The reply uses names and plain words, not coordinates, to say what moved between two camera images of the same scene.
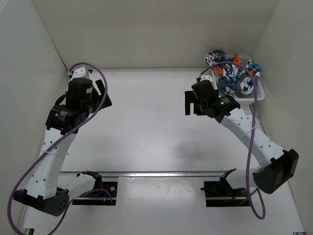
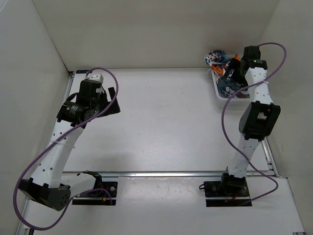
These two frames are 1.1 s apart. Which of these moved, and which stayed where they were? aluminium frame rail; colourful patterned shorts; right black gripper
Moved: right black gripper
Stayed: aluminium frame rail; colourful patterned shorts
